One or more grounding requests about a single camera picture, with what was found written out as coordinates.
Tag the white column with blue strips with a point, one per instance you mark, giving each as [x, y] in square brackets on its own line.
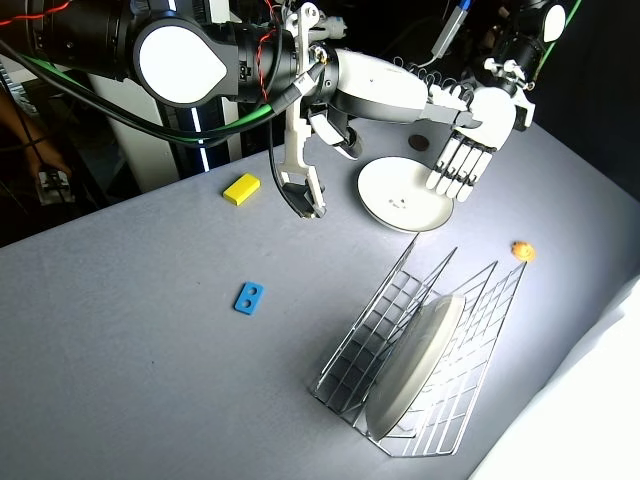
[145, 160]

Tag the yellow rectangular block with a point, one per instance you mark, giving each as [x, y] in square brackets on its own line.
[241, 189]

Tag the grey rectangular adapter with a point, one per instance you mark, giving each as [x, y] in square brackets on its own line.
[450, 30]

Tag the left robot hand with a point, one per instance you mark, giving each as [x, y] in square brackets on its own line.
[495, 120]

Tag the white ceramic plate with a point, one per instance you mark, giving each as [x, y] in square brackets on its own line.
[415, 370]
[395, 190]

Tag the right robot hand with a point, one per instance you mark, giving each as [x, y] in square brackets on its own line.
[380, 90]

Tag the blue block with two holes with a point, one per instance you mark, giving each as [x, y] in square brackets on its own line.
[245, 309]

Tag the white spare robot part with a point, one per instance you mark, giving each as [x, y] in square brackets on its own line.
[336, 27]

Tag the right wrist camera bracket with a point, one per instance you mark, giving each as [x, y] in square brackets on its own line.
[295, 145]

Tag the small orange toy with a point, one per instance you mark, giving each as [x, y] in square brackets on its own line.
[525, 254]

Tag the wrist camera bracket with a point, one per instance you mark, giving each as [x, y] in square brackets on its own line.
[295, 145]
[525, 112]

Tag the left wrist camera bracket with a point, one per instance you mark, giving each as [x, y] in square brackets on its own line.
[525, 112]

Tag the brown round disc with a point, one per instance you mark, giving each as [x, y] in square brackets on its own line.
[419, 143]

